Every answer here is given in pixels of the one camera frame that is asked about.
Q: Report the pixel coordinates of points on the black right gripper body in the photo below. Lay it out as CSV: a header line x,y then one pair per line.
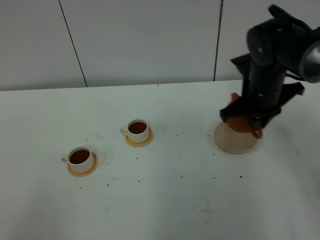
x,y
263,87

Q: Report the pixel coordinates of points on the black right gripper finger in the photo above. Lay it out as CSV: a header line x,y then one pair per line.
x,y
234,110
260,120

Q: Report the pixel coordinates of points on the brown clay teapot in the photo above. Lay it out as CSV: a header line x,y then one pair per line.
x,y
242,125

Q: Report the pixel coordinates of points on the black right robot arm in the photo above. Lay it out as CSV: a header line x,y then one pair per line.
x,y
283,52

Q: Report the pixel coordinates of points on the beige round teapot coaster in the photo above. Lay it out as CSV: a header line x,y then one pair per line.
x,y
233,142

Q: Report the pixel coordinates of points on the white teacup far centre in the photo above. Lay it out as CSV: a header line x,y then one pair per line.
x,y
137,131

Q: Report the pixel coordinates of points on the white teacup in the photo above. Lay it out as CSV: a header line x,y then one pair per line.
x,y
80,160
137,131

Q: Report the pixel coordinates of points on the orange coaster far centre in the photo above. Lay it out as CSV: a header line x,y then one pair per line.
x,y
142,144

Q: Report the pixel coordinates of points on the orange coaster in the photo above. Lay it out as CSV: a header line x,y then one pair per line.
x,y
84,174
142,144

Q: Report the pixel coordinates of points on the orange coaster near left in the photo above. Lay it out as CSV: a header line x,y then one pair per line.
x,y
84,174

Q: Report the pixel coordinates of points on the white teacup near left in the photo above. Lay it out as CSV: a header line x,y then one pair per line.
x,y
80,160

